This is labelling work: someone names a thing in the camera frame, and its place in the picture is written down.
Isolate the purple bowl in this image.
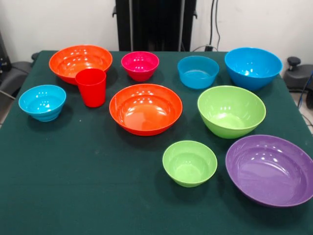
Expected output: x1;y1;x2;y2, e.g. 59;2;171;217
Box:
225;134;313;208

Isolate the black pedestal leg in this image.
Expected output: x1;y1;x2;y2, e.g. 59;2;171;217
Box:
283;56;313;90
0;52;40;98

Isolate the translucent blue straight-sided bowl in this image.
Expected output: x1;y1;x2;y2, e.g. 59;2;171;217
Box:
177;55;220;90

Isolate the small green bowl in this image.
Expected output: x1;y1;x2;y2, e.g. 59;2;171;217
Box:
162;140;218;188

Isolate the black wall cable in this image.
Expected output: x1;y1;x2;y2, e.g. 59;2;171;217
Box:
209;0;222;51

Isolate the small blue ribbed bowl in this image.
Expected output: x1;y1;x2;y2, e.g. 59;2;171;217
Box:
18;84;67;122

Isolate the large blue bowl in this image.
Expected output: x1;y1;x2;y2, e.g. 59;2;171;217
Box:
224;47;283;92

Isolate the blue cable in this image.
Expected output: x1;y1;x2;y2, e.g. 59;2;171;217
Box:
297;70;313;110

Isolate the dark green tablecloth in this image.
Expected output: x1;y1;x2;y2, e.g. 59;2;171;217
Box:
0;50;313;235

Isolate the orange bowl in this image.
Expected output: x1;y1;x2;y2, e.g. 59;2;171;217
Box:
48;44;113;86
109;83;183;137

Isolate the large green bowl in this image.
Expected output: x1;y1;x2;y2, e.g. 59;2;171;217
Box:
197;85;267;140

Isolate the red cup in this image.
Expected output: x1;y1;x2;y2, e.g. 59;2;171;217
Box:
75;68;107;108

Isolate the pink bowl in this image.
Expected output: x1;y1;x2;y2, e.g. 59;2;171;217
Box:
121;51;160;82

